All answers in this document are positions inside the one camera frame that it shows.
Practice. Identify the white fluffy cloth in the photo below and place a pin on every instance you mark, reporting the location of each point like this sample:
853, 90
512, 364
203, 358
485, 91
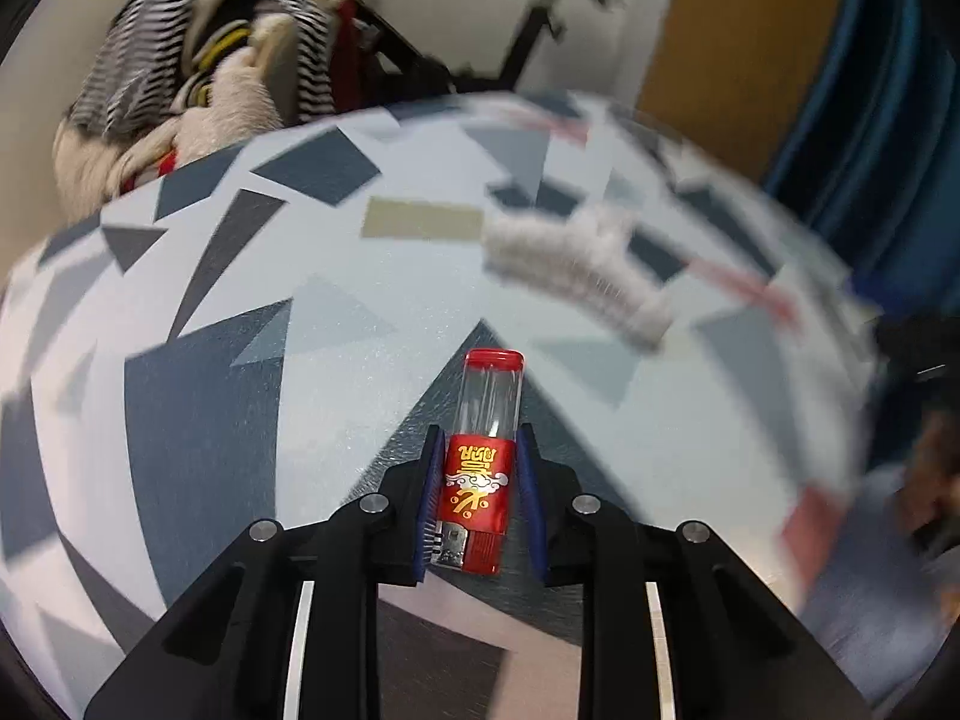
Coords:
577, 270

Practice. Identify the red lighter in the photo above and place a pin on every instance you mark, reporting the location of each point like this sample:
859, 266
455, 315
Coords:
476, 480

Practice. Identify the geometric patterned tablecloth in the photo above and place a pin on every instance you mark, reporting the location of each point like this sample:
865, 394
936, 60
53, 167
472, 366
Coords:
225, 405

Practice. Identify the red cloth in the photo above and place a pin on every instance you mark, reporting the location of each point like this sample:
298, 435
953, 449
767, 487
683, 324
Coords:
345, 52

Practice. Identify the black white striped garment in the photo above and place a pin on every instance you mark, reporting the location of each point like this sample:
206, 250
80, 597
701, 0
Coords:
135, 45

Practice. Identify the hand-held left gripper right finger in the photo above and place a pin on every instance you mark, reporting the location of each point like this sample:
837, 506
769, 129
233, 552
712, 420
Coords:
529, 495

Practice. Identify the pile of striped clothes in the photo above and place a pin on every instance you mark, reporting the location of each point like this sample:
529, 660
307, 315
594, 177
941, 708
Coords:
232, 97

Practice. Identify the black exercise bike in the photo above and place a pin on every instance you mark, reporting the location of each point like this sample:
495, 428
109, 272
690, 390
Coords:
540, 22

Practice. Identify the blue curtain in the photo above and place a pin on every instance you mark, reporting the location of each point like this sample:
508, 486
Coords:
885, 127

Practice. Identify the dark jacket with yellow stripes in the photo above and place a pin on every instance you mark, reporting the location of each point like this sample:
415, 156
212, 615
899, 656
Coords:
217, 37

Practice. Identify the wooden door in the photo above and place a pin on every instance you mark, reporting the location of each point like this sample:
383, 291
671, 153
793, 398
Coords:
735, 52

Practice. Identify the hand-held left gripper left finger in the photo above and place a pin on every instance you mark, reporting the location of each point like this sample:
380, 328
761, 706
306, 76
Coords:
429, 495

